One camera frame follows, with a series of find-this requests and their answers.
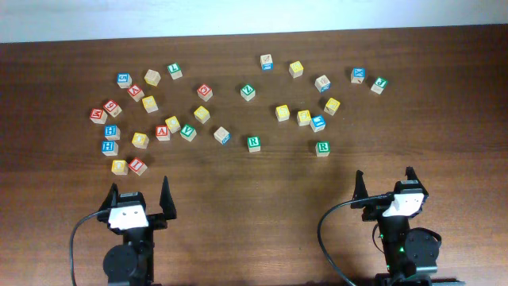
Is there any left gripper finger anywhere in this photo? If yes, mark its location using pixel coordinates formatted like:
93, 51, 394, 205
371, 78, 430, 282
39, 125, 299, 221
98, 183, 118, 211
160, 176, 177, 220

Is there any yellow S block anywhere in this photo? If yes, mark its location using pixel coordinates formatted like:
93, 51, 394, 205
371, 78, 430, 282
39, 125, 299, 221
194, 106, 210, 124
275, 105, 291, 122

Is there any green r block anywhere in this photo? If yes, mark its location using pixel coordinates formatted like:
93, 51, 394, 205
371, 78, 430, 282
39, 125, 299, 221
247, 137, 261, 153
315, 141, 331, 157

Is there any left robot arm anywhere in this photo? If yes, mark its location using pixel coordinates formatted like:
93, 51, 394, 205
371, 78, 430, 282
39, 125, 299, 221
98, 177, 177, 286

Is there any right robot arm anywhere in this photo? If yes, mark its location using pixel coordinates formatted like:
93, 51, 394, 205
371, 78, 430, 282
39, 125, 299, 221
352, 167, 465, 285

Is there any yellow block bottom left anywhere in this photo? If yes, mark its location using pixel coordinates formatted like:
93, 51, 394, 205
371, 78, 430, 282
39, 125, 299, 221
111, 160, 129, 176

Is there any red I block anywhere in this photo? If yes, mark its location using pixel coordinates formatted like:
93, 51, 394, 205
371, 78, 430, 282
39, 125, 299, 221
129, 157, 148, 176

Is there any blue H block lower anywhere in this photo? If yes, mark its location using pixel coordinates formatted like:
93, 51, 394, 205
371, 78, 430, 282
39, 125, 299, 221
101, 141, 119, 157

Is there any blue h block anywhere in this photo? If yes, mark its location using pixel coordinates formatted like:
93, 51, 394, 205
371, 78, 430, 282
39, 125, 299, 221
104, 125, 121, 141
101, 141, 119, 157

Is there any yellow block middle left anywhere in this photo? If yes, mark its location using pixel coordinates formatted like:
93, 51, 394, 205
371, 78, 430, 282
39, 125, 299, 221
131, 133, 149, 149

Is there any blue H block upper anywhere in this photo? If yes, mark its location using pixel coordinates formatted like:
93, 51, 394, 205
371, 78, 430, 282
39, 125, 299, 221
104, 125, 121, 141

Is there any red A block lower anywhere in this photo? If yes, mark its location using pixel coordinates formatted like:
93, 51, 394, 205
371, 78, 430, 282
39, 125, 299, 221
156, 125, 171, 141

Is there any red a block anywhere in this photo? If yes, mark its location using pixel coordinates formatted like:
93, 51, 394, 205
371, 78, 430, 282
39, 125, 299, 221
127, 84, 145, 102
156, 125, 171, 141

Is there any green V block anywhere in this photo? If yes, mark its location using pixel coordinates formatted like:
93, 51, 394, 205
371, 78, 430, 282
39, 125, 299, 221
180, 124, 197, 141

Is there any yellow block by A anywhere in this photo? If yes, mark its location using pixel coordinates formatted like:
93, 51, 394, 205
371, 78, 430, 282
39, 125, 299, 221
165, 116, 181, 133

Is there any blue E block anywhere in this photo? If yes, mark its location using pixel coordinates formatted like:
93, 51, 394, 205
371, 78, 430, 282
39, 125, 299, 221
310, 115, 326, 133

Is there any wooden block blue side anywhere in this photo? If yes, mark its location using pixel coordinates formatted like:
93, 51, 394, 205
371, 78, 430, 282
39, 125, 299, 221
214, 126, 231, 145

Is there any red M block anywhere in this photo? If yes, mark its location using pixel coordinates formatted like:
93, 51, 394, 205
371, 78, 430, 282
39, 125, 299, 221
90, 108, 107, 124

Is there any red 6 block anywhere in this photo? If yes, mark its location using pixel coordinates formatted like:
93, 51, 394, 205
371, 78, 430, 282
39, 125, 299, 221
103, 100, 122, 118

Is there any yellow block centre right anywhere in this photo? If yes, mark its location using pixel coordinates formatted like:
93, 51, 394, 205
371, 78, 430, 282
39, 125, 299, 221
297, 110, 311, 126

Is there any green J block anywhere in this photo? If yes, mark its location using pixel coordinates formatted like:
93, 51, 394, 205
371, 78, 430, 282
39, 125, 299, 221
371, 77, 388, 95

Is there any yellow block upper left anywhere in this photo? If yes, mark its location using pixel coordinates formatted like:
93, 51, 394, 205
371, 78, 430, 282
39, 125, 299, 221
142, 96, 159, 114

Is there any red A block upper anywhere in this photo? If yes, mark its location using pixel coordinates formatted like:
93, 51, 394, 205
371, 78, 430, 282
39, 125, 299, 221
127, 84, 145, 102

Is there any blue X block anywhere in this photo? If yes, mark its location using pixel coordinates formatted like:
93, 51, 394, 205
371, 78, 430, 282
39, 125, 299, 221
350, 68, 366, 84

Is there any wooden block blue edge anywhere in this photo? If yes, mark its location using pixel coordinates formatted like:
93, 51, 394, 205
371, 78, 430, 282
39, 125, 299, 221
314, 75, 331, 92

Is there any red Q block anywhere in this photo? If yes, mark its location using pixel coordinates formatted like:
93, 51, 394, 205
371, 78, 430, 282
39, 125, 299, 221
197, 83, 214, 102

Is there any blue 5 block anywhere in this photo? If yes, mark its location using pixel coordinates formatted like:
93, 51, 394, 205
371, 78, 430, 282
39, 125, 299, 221
117, 73, 132, 89

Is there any plain yellow-sided block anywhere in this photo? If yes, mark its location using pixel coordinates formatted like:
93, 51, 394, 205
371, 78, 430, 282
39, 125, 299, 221
144, 69, 161, 87

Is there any green L block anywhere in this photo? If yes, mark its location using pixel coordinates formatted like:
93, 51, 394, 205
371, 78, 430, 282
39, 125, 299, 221
167, 63, 183, 79

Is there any green Z block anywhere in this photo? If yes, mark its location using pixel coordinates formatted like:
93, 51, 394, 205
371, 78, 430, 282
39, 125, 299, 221
241, 84, 256, 102

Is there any yellow block top right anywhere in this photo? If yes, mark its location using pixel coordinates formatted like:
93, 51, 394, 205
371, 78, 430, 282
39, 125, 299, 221
289, 60, 304, 78

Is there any wooden block blue top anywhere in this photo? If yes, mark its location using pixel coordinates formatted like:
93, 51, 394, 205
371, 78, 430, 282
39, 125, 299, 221
260, 54, 273, 71

